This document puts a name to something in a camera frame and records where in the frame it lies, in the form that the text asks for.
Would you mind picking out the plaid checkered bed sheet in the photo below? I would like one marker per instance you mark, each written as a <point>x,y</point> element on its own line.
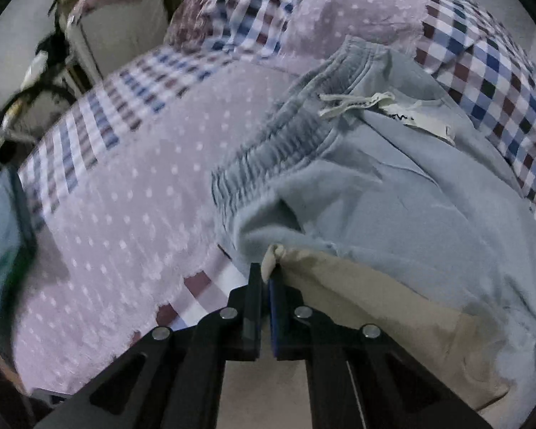
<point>120,193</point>

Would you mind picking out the khaki beige garment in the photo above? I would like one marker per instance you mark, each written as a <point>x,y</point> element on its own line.
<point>455,346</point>

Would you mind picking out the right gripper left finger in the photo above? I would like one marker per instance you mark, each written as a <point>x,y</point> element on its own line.
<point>171,379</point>

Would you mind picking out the light blue sweatpants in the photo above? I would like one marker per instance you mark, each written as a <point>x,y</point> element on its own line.
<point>366,158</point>

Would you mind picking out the dark teal garment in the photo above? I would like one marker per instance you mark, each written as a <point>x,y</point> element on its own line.
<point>18,248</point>

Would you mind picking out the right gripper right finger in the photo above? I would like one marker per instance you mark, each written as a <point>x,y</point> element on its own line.
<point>359,377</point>

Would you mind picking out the plaid folded quilt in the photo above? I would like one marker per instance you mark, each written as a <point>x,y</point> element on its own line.
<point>467,51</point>

